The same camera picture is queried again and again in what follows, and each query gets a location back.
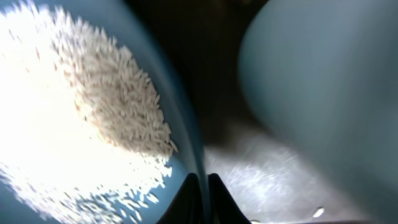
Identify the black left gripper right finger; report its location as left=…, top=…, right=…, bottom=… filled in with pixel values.
left=208, top=173, right=251, bottom=224

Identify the light blue cup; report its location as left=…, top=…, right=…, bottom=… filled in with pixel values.
left=238, top=0, right=397, bottom=223

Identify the pile of white rice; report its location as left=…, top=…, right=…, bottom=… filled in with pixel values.
left=1, top=1, right=178, bottom=223

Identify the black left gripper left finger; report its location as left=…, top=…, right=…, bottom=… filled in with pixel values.
left=157, top=173, right=203, bottom=224

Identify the dark brown serving tray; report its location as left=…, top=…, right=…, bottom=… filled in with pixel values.
left=200, top=118, right=370, bottom=223

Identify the dark blue plate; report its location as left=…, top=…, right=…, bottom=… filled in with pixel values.
left=0, top=0, right=210, bottom=224

